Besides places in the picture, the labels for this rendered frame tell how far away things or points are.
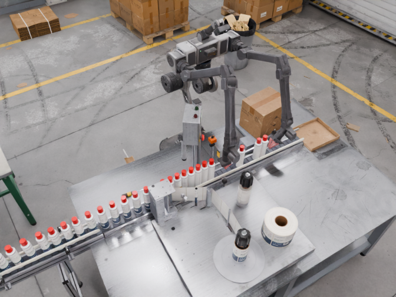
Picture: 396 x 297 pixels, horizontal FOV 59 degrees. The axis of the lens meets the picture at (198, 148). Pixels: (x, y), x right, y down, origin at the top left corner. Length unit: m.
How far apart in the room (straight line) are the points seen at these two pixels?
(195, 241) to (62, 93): 3.22
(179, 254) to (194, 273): 0.15
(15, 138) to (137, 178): 2.20
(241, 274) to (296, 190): 0.79
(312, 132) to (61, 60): 3.82
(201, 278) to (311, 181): 1.10
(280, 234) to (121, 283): 0.97
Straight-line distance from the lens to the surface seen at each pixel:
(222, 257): 2.19
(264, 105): 2.76
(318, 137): 3.03
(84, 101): 4.71
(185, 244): 2.23
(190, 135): 2.10
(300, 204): 2.55
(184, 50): 2.56
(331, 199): 2.65
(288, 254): 2.27
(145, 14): 5.49
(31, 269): 2.37
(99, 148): 4.04
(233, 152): 2.21
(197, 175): 2.36
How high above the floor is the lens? 2.85
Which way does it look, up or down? 47 degrees down
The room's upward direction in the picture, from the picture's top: 1 degrees clockwise
